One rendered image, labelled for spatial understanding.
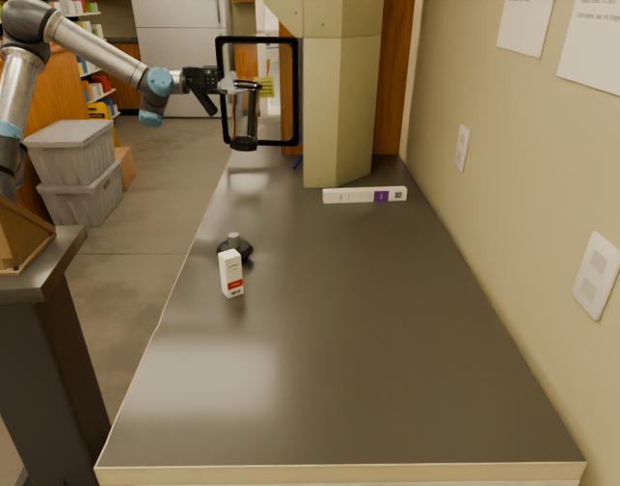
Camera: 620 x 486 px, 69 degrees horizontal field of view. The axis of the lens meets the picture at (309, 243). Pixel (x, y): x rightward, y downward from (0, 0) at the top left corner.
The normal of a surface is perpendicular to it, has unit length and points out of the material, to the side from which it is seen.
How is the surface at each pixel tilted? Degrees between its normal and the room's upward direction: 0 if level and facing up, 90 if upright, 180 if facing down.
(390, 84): 90
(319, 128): 90
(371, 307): 0
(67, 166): 96
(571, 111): 90
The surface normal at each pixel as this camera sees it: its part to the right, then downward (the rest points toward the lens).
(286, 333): 0.00, -0.89
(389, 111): 0.02, 0.48
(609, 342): -1.00, 0.00
